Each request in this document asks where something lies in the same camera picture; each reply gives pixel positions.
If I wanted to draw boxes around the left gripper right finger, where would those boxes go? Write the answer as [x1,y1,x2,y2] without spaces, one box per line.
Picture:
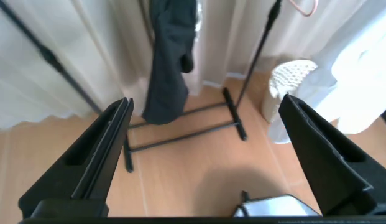
[278,93,386,217]

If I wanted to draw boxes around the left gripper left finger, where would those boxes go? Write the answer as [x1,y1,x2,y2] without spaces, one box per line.
[18,98,134,218]

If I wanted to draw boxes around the white printed garment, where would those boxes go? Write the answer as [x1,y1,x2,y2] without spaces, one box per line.
[269,27,386,144]

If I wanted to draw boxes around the black shorts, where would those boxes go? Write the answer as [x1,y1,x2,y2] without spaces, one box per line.
[142,0,198,126]

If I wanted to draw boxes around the pink clothes hanger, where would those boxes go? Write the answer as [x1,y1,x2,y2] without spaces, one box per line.
[288,0,319,17]

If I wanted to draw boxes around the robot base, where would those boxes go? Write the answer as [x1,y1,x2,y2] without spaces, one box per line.
[232,190,320,218]

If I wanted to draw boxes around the black clothes rack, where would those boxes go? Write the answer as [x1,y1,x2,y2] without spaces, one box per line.
[0,0,282,174]

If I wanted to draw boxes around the white laundry basket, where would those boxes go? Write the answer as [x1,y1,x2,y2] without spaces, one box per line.
[261,60,319,124]

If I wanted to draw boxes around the beige curtain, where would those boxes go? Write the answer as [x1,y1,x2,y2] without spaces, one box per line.
[0,0,386,130]

